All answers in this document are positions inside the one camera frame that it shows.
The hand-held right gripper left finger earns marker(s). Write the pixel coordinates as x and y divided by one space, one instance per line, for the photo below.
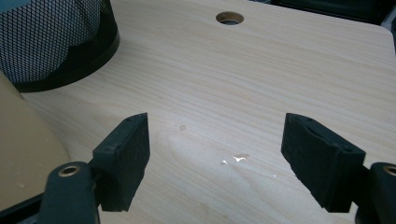
124 161

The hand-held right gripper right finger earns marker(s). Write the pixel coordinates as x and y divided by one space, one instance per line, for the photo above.
320 161

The beige strainer bowl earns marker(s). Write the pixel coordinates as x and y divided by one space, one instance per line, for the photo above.
25 140

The black mesh trash bin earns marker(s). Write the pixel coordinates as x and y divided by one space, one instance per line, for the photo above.
62 46

